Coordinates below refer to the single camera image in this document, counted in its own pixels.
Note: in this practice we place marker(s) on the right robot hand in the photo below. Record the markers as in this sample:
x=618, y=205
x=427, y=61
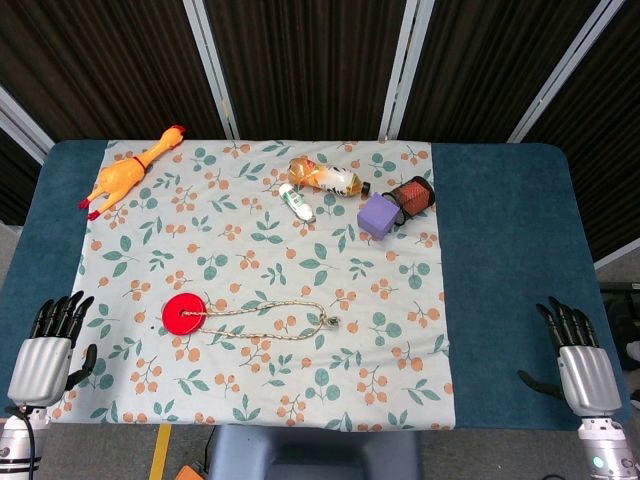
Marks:
x=585, y=372

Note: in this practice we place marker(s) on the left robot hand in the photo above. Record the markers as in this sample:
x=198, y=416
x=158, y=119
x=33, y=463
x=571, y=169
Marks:
x=42, y=360

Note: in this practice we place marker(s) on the red disc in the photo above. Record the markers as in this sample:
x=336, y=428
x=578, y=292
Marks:
x=183, y=313

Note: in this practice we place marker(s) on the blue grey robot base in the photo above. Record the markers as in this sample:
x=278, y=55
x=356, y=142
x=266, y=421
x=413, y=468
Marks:
x=315, y=452

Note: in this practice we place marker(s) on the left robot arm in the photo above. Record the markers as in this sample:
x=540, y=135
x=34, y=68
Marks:
x=17, y=445

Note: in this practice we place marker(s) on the blue table cover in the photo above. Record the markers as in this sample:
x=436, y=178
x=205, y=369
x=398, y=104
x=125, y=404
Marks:
x=520, y=280

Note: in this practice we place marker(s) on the orange object on floor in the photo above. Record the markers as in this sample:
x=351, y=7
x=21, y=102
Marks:
x=189, y=473

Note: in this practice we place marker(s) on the yellow rubber chicken toy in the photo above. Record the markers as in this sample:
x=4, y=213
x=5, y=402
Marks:
x=131, y=170

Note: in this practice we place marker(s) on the floral tablecloth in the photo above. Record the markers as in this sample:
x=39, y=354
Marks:
x=270, y=285

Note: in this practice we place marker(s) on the black mesh pen holder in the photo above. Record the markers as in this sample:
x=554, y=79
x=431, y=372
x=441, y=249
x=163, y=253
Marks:
x=414, y=196

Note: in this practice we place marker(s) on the purple foam cube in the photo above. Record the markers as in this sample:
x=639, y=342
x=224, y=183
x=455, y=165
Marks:
x=378, y=216

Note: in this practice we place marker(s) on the small white green tube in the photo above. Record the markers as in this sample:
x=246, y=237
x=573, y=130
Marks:
x=297, y=202

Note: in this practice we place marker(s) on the tea drink bottle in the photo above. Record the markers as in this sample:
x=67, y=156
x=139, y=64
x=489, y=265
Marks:
x=327, y=178

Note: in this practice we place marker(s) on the dark folding screen panels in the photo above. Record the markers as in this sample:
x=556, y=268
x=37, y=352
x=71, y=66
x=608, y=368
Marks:
x=310, y=65

